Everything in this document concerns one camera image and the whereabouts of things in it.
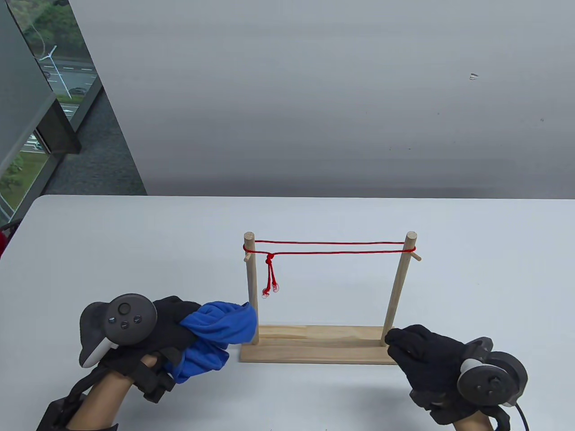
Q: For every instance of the person's right hand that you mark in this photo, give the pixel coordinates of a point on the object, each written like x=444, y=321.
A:
x=426, y=354

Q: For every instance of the person's left hand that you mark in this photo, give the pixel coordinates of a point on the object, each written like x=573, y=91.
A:
x=168, y=323

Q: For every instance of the blue towel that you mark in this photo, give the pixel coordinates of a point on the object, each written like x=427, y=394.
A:
x=215, y=332

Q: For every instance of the wooden rack with posts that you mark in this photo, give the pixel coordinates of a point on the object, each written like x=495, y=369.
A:
x=314, y=348

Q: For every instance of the person's right forearm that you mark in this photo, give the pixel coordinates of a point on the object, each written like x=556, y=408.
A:
x=471, y=424

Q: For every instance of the person's left forearm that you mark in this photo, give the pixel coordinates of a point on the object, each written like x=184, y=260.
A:
x=108, y=399

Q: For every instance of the black and white controller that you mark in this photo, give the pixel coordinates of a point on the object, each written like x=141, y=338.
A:
x=489, y=381
x=130, y=318

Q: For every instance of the red object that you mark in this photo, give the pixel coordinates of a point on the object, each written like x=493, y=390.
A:
x=3, y=244

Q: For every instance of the glass window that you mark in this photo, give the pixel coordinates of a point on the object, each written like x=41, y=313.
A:
x=54, y=54

